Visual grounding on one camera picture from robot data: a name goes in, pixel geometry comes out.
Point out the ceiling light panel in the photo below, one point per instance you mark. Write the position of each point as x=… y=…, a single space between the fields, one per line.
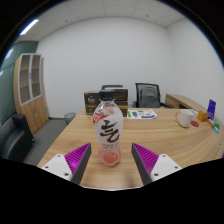
x=8 y=53
x=28 y=27

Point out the yellow-brown snack packet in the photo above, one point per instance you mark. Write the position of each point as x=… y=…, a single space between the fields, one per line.
x=211 y=122

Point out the black leather armchair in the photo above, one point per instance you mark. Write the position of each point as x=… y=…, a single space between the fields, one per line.
x=15 y=138

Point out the grey waste bin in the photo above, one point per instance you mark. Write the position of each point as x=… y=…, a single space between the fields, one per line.
x=69 y=117

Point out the tan cardboard box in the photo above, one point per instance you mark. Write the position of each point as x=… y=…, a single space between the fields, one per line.
x=123 y=108

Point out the white printed leaflet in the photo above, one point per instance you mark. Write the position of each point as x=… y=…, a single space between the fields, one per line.
x=141 y=114

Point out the wooden side desk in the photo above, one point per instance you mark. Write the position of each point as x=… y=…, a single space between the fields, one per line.
x=181 y=101

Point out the white ceramic mug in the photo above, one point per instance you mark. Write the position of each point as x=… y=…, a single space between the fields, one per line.
x=185 y=118

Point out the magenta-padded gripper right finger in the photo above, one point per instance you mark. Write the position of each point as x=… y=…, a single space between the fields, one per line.
x=146 y=159

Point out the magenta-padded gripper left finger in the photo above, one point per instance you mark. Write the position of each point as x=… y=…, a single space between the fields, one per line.
x=77 y=159

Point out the pink drink bottle black cap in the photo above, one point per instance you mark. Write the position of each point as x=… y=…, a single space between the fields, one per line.
x=108 y=130

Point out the grey mesh office chair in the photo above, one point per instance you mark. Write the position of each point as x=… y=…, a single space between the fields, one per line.
x=148 y=96

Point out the purple standing sign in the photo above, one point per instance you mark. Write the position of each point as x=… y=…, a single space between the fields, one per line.
x=211 y=109

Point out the small blue packet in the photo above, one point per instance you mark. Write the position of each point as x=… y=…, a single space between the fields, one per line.
x=216 y=129

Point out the wooden glass-door shelf cabinet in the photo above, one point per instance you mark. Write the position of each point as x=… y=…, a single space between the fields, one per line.
x=30 y=90

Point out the small dark brown box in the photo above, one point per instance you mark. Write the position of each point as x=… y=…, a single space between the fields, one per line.
x=91 y=103

